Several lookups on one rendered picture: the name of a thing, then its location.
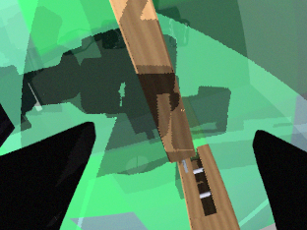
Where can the tan wooden board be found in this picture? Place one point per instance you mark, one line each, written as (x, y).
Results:
(147, 49)

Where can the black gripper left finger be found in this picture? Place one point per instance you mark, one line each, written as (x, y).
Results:
(38, 181)

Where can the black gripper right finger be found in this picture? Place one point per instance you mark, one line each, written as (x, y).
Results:
(283, 168)

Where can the wooden post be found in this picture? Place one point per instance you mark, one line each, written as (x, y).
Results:
(206, 198)

